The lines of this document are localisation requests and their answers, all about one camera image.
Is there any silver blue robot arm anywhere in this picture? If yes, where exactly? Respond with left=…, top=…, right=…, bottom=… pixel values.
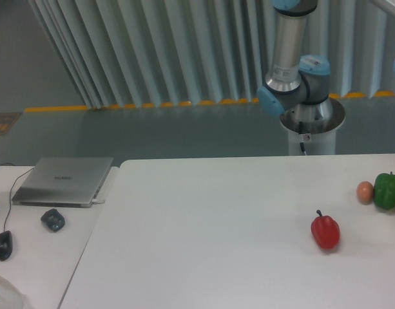
left=257, top=1, right=395, bottom=115

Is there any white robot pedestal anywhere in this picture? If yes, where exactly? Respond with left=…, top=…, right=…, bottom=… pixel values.
left=280, top=97, right=345, bottom=156

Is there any black mouse cable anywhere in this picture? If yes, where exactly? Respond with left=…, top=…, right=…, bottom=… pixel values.
left=0, top=164, right=35, bottom=232

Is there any red bell pepper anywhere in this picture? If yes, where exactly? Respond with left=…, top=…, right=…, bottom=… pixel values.
left=311, top=210, right=340, bottom=250

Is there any black computer mouse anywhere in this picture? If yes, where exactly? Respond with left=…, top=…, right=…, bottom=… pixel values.
left=0, top=230, right=13, bottom=261

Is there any dark grey earbuds case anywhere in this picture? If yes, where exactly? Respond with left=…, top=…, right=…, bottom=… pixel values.
left=41, top=209, right=66, bottom=232

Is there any brown egg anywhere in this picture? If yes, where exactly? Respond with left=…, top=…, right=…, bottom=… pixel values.
left=356, top=181, right=374, bottom=205

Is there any white laptop charging cable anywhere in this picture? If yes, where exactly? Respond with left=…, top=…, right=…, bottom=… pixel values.
left=90, top=166, right=120, bottom=206

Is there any green bell pepper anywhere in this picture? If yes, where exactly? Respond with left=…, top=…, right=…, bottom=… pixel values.
left=374, top=172, right=395, bottom=211

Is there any white cap with orange print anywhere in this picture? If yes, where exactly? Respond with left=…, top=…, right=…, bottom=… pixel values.
left=0, top=276, right=24, bottom=309

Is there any silver laptop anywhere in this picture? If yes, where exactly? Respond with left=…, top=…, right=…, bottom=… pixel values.
left=11, top=157, right=113, bottom=208

